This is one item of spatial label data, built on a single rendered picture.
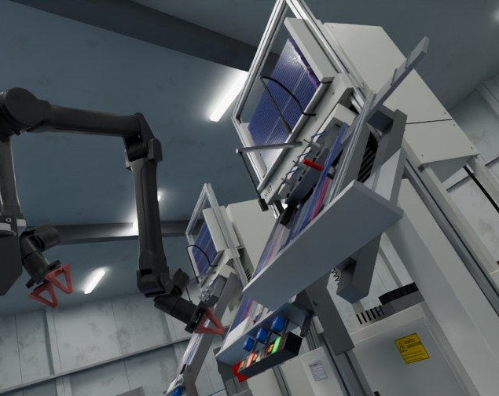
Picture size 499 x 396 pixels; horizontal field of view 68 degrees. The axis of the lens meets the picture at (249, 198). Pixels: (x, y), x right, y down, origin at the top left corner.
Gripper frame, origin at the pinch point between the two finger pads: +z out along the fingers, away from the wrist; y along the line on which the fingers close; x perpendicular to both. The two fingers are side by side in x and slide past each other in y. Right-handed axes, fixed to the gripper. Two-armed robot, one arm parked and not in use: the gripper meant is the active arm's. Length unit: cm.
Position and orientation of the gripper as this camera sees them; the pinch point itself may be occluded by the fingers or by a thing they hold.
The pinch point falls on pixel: (221, 330)
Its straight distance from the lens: 110.7
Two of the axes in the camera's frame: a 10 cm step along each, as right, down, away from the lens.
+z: 8.8, 4.8, 0.1
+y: -3.0, 5.3, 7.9
